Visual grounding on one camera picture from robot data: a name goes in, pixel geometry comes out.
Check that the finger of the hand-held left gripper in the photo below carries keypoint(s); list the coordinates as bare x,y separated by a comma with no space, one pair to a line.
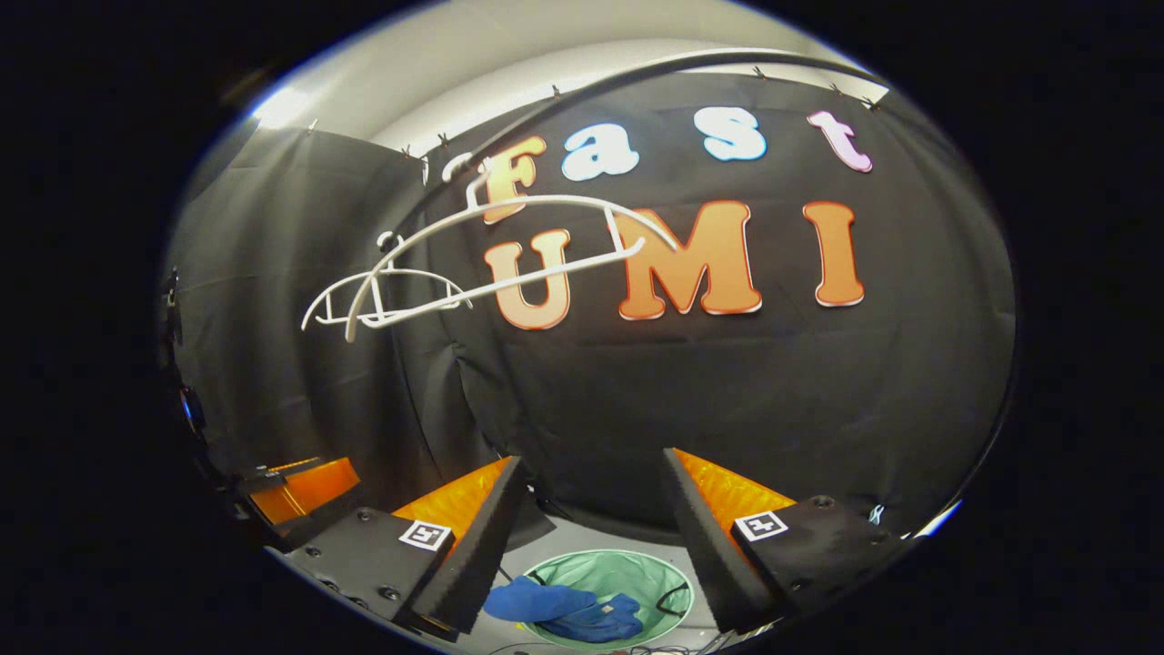
305,491

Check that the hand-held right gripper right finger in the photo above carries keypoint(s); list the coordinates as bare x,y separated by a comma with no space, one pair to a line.
705,546

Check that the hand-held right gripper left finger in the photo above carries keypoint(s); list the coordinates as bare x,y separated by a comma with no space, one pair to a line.
482,555

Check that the green laundry hamper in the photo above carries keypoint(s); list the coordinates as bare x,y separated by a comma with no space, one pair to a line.
618,573

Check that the white clothes hanger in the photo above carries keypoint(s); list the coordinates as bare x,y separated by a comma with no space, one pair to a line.
546,272
393,271

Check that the black clothes rack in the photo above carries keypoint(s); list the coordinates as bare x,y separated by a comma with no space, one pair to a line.
682,61

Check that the black backdrop cloth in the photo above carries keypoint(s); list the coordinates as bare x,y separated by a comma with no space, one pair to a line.
727,391

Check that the row of small cloth clips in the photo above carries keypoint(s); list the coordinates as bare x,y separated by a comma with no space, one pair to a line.
556,92

